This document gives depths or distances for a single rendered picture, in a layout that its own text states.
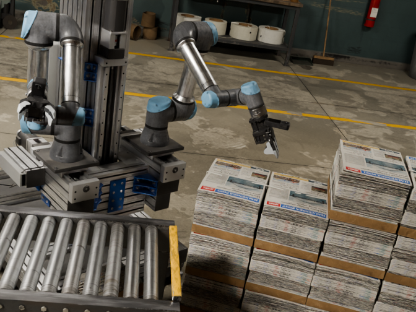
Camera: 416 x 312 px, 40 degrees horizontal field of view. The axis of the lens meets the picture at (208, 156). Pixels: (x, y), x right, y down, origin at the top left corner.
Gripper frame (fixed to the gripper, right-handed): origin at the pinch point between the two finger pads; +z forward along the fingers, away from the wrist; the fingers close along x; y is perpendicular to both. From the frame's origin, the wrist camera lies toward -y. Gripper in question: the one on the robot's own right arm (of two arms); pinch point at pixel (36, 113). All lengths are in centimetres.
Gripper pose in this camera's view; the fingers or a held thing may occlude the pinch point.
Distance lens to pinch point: 201.0
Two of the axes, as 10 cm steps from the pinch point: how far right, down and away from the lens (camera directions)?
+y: -2.8, 8.9, 3.6
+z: 2.4, 4.3, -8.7
